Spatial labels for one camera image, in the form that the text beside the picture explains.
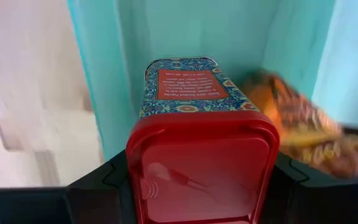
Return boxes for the smoked paprika tin red lid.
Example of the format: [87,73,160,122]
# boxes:
[125,56,281,224]

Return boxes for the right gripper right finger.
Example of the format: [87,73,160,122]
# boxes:
[259,152,357,224]

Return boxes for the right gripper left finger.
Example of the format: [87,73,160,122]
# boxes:
[65,150,140,224]

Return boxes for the light green plastic bin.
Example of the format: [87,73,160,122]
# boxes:
[67,0,358,162]

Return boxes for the brown chocolate wrapper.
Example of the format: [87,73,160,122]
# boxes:
[242,68,358,180]

